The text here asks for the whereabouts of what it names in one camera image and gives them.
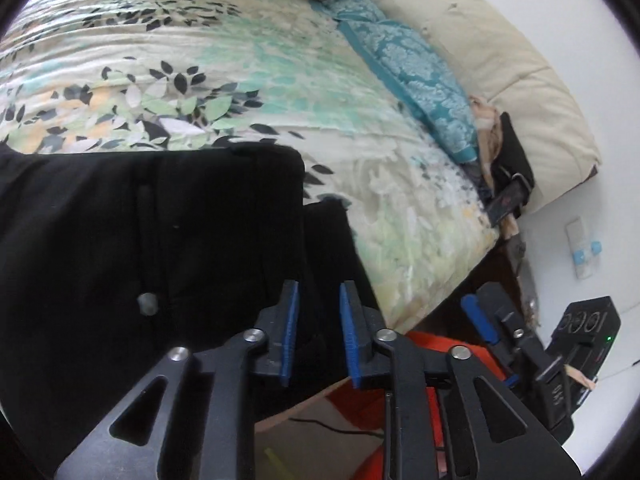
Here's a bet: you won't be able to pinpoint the black bag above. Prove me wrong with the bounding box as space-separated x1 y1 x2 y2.
492 112 536 201

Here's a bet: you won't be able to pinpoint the bed with floral sheet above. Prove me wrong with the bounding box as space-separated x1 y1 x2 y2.
0 0 501 431

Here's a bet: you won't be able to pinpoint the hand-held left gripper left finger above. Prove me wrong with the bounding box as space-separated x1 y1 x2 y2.
52 280 301 480

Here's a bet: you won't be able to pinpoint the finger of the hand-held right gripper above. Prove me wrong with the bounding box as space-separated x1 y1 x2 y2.
460 294 521 387
475 282 563 376

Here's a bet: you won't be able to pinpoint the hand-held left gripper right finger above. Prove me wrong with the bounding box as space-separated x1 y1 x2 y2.
339 281 583 480

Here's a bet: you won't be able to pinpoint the tan cloth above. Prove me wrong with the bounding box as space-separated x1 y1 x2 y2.
470 97 503 171

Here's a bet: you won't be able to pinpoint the black cable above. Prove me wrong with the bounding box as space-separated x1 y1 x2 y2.
290 416 386 439

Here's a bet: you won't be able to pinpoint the smartphone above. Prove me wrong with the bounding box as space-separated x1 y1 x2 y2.
487 180 526 226

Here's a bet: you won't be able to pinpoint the white wall socket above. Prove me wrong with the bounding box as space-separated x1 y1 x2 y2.
567 217 601 279

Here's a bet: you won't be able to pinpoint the cream padded headboard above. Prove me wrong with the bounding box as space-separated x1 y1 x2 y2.
352 0 603 216

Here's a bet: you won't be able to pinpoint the teal damask pillow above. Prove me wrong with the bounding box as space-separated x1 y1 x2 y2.
340 19 480 163
310 0 388 26

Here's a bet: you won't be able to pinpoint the black pants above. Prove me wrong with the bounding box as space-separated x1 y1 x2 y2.
0 142 386 466

